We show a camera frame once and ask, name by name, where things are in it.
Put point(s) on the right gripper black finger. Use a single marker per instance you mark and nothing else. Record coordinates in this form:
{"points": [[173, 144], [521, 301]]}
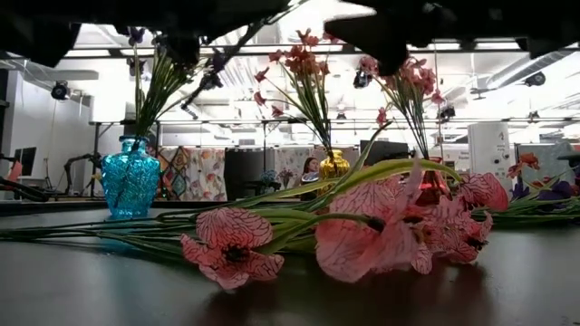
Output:
{"points": [[393, 61], [362, 29]]}

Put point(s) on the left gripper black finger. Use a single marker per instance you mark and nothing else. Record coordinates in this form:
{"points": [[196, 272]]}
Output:
{"points": [[177, 50]]}

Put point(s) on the pink artificial flower bunch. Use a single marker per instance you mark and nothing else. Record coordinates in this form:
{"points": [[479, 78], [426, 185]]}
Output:
{"points": [[231, 228], [426, 79], [368, 63]]}

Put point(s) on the purple artificial flower bunch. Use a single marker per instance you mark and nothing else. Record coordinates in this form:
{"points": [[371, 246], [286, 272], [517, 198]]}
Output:
{"points": [[165, 86], [562, 189], [136, 35]]}

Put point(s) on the orange artificial flower bunch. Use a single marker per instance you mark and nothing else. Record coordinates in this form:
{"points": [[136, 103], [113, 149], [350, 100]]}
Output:
{"points": [[299, 63], [528, 159], [260, 74]]}

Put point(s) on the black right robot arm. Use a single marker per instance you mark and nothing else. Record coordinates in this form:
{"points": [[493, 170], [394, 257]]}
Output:
{"points": [[521, 18]]}

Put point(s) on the background black robot arm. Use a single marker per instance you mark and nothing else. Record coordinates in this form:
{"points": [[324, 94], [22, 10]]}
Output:
{"points": [[81, 158]]}

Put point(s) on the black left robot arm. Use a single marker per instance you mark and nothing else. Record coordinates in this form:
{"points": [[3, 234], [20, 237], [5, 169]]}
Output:
{"points": [[31, 27]]}

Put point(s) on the yellow glass vase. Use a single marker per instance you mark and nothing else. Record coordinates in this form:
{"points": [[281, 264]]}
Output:
{"points": [[334, 167]]}

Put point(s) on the red glass vase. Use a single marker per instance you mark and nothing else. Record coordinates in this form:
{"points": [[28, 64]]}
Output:
{"points": [[434, 183]]}

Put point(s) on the blue glass vase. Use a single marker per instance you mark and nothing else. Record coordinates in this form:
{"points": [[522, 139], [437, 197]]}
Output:
{"points": [[130, 181]]}

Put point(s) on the small background flower vase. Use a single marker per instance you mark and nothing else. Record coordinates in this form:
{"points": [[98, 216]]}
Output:
{"points": [[268, 176], [286, 174]]}

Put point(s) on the geometric patterned cloth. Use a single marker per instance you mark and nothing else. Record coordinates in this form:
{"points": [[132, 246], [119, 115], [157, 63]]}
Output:
{"points": [[190, 174]]}

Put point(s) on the white cabinet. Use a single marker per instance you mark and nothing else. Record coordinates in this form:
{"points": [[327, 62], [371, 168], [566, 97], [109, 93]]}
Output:
{"points": [[491, 145]]}

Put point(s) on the person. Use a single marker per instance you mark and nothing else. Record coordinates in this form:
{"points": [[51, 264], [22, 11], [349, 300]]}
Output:
{"points": [[311, 165]]}

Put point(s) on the black upright panel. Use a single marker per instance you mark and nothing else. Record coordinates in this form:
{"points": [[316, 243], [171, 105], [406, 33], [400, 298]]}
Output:
{"points": [[247, 172]]}

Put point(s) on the floral patterned cloth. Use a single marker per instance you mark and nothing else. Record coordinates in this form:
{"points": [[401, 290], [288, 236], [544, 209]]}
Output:
{"points": [[290, 160]]}

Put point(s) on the grey partition panel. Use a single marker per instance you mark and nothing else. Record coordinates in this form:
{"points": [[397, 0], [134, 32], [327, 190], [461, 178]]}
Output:
{"points": [[548, 163]]}

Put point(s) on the small black monitor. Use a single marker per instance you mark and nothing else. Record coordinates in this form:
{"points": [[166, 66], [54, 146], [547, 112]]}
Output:
{"points": [[28, 160]]}

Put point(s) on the black ceiling camera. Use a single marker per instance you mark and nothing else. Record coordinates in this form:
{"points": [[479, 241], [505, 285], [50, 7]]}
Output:
{"points": [[535, 79], [60, 90], [362, 79], [447, 113], [213, 81]]}

